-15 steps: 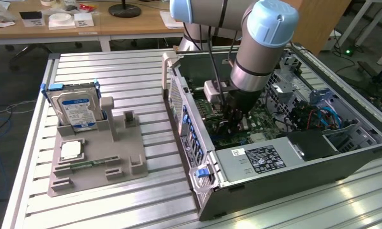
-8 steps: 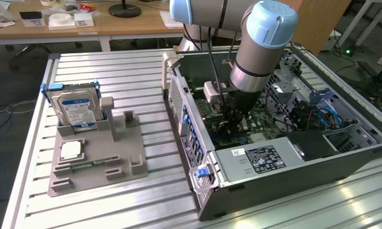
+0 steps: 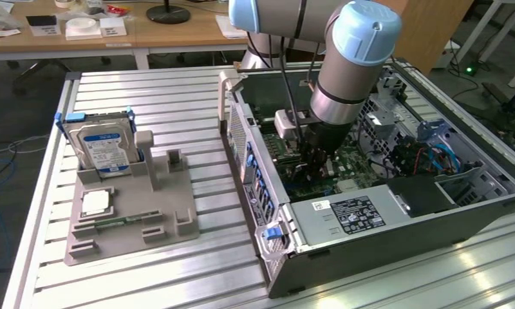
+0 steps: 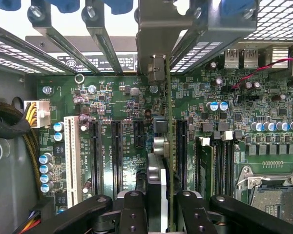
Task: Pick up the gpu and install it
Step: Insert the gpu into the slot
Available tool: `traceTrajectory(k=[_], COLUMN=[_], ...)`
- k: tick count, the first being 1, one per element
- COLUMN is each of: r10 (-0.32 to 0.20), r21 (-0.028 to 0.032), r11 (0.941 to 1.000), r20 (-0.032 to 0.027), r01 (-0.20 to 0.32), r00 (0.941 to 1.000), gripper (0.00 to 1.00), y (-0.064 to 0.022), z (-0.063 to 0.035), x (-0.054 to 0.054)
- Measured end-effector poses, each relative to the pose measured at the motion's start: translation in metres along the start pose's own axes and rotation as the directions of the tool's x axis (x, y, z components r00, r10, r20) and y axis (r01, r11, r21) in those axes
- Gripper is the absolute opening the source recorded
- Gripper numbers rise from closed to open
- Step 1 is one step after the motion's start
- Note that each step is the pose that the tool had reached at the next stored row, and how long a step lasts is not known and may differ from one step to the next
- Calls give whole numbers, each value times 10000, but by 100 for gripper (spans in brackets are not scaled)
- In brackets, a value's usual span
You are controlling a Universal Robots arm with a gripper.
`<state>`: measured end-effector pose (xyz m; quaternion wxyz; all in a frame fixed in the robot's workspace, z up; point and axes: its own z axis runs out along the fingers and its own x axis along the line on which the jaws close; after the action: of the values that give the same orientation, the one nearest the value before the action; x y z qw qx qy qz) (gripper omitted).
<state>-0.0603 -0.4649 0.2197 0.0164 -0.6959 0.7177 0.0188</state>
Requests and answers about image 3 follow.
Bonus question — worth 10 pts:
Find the small white printed box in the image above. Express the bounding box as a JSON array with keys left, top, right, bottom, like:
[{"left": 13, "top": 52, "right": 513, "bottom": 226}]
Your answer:
[{"left": 99, "top": 17, "right": 128, "bottom": 38}]

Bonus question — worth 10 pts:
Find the white table frame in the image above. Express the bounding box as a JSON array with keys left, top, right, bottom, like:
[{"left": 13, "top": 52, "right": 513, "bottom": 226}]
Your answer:
[{"left": 454, "top": 0, "right": 515, "bottom": 88}]

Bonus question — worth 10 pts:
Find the green motherboard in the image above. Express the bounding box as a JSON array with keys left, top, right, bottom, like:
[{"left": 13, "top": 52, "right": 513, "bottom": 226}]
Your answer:
[{"left": 256, "top": 112, "right": 396, "bottom": 199}]

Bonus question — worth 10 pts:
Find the grey plastic parts rack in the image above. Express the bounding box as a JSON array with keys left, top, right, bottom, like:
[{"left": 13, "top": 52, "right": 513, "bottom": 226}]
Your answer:
[{"left": 64, "top": 130, "right": 201, "bottom": 267}]

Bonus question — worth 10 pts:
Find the white paper stack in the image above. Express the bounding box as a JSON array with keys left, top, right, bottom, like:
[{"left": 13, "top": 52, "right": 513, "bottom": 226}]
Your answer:
[{"left": 215, "top": 14, "right": 250, "bottom": 39}]

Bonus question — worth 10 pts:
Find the white box with black top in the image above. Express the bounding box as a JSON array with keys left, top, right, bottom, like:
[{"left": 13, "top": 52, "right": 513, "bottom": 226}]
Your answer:
[{"left": 25, "top": 15, "right": 61, "bottom": 37}]

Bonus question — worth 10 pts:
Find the metal disk bay cage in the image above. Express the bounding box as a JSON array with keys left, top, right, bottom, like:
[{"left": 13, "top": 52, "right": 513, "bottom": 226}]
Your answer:
[{"left": 358, "top": 96, "right": 422, "bottom": 155}]

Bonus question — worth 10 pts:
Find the black round lamp base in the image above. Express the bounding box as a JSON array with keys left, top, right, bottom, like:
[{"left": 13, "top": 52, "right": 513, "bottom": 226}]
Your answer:
[{"left": 145, "top": 0, "right": 192, "bottom": 25}]

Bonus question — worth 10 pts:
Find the hard disk with blue bracket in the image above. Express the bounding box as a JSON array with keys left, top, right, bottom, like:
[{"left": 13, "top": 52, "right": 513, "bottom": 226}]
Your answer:
[{"left": 55, "top": 106, "right": 139, "bottom": 178}]

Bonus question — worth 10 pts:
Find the black chair base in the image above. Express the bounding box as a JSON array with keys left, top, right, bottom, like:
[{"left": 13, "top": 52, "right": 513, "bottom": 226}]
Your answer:
[{"left": 8, "top": 57, "right": 112, "bottom": 96}]

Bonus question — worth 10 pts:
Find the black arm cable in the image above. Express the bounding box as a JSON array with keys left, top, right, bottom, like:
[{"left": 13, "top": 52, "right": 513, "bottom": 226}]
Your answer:
[{"left": 278, "top": 37, "right": 323, "bottom": 138}]

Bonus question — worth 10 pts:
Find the orange wire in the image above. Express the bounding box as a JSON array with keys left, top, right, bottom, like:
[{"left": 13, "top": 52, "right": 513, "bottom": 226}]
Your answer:
[{"left": 414, "top": 147, "right": 426, "bottom": 174}]

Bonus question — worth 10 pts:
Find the green RAM stick with label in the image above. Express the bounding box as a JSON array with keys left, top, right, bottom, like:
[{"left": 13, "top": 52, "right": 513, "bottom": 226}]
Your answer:
[{"left": 276, "top": 153, "right": 304, "bottom": 165}]

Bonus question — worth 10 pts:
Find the blue wire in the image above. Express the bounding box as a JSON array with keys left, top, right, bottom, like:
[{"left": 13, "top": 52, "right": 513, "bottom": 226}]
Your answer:
[{"left": 428, "top": 144, "right": 460, "bottom": 174}]

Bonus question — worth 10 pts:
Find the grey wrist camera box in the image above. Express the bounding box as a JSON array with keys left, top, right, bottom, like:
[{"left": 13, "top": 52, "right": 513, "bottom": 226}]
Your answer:
[{"left": 274, "top": 109, "right": 311, "bottom": 142}]

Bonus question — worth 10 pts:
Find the wooden cabinet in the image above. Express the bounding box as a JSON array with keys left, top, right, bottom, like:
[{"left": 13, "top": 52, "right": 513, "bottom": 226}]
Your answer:
[{"left": 382, "top": 0, "right": 475, "bottom": 73}]

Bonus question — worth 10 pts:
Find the grey power supply unit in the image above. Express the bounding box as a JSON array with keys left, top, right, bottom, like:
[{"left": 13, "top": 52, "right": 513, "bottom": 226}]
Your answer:
[{"left": 290, "top": 185, "right": 412, "bottom": 246}]

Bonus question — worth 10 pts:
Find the silver CPU chip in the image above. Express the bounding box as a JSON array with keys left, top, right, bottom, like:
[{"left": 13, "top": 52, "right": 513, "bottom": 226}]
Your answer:
[{"left": 80, "top": 191, "right": 113, "bottom": 217}]

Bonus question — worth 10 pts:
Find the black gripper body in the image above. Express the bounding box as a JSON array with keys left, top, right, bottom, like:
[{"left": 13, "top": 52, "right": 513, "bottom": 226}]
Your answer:
[{"left": 302, "top": 120, "right": 354, "bottom": 157}]

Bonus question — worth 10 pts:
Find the open grey PC case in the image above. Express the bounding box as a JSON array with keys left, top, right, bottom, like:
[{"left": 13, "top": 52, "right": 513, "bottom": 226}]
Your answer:
[{"left": 217, "top": 61, "right": 515, "bottom": 299}]

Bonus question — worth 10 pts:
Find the white floor cable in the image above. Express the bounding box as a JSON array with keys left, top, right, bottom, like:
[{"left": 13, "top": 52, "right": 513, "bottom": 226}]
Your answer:
[{"left": 0, "top": 133, "right": 51, "bottom": 155}]

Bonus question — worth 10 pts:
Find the wooden desk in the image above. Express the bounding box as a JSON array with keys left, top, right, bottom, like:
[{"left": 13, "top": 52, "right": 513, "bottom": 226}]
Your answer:
[{"left": 0, "top": 0, "right": 327, "bottom": 62}]

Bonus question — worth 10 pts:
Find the green RAM stick bare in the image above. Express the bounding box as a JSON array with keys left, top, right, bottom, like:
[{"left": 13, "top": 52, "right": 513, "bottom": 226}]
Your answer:
[{"left": 95, "top": 214, "right": 149, "bottom": 229}]

